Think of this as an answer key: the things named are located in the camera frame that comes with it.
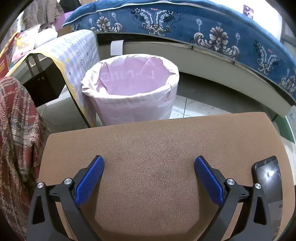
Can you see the white paper roll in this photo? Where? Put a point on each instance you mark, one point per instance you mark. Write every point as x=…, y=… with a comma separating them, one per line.
x=46, y=37

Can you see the white paper sheet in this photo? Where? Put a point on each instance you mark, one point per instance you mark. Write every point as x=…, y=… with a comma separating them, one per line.
x=291, y=119

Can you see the pink box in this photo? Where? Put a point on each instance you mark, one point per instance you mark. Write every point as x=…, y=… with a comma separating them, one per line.
x=60, y=22

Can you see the dark table frame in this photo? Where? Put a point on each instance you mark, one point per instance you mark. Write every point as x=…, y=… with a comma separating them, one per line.
x=46, y=85

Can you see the black smartphone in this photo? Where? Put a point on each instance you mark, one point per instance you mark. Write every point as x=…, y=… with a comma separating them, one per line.
x=268, y=176

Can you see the red cardboard box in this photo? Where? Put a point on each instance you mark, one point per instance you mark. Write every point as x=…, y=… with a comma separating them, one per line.
x=5, y=58

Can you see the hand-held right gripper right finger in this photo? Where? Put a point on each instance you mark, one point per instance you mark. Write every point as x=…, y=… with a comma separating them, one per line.
x=209, y=180

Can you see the wall photo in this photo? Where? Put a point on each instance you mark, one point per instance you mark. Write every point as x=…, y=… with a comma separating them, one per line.
x=248, y=11

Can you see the red plaid cloth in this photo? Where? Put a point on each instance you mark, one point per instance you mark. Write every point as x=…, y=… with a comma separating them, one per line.
x=16, y=129

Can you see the white tag on bed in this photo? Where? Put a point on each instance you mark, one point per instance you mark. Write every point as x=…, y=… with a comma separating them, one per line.
x=116, y=47

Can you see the brown quilted coat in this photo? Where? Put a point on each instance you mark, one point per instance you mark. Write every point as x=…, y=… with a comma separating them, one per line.
x=44, y=11

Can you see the white pink plastic packet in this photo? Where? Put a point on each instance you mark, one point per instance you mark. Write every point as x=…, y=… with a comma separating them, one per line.
x=23, y=44

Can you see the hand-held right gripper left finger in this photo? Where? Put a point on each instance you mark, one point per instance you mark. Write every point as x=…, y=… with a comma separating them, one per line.
x=90, y=180

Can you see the purple checkered tablecloth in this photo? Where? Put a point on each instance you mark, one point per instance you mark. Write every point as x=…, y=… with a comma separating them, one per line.
x=74, y=60

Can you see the trash bin with pink liner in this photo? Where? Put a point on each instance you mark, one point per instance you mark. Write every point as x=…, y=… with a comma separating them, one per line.
x=129, y=109

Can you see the blue floral blanket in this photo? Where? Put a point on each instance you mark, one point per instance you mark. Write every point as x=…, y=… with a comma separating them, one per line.
x=185, y=20

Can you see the black coat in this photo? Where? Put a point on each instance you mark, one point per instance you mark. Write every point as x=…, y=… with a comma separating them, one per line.
x=69, y=5

